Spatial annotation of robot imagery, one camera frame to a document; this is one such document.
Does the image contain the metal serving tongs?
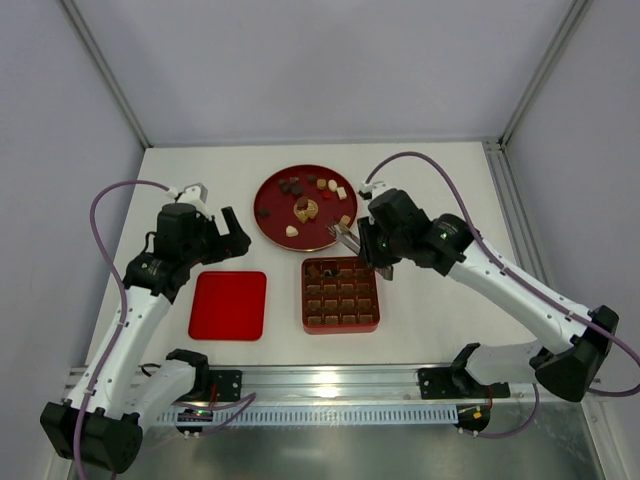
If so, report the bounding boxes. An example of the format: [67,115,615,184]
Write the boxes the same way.
[327,223,361,255]

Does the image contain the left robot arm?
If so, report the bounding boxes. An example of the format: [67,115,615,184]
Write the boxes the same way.
[40,202,251,479]

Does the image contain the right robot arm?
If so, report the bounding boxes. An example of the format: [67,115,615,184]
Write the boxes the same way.
[358,182,619,402]

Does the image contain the red chocolate box with tray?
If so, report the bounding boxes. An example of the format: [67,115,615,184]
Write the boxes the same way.
[301,256,381,335]

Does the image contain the brown stacked chocolate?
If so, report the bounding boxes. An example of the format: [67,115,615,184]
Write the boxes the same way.
[296,197,309,210]

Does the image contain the white heart chocolate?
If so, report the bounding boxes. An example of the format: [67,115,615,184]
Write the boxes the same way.
[285,225,299,237]

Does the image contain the dark chocolate cluster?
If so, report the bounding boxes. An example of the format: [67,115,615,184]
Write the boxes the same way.
[279,183,303,197]

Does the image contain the red rectangular box lid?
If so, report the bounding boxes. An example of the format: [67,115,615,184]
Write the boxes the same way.
[188,271,267,342]

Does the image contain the round red plate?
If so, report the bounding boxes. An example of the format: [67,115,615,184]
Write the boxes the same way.
[253,164,358,252]

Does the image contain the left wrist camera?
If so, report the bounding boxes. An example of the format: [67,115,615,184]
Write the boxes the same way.
[167,183,208,206]

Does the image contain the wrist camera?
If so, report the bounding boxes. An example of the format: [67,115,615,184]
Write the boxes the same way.
[358,181,389,201]
[167,183,208,206]

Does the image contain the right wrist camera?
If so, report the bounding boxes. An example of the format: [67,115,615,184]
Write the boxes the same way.
[358,181,389,201]

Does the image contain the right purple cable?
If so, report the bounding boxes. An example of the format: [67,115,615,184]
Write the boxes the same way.
[357,151,640,440]

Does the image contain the purple cable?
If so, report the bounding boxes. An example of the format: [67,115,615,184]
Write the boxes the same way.
[73,179,257,480]
[357,151,640,440]

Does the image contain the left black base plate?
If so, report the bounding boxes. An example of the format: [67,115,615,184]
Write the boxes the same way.
[207,369,243,403]

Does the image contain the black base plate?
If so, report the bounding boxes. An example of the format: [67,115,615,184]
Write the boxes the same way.
[207,369,243,403]
[417,366,511,400]

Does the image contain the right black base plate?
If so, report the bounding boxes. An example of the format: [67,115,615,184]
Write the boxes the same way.
[417,366,511,400]

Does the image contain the aluminium frame rail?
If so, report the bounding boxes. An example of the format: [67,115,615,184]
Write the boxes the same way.
[63,363,609,401]

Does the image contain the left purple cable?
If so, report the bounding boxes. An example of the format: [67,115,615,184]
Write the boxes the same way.
[73,179,257,480]

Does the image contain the slotted cable duct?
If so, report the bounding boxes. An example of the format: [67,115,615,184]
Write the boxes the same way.
[154,403,458,428]

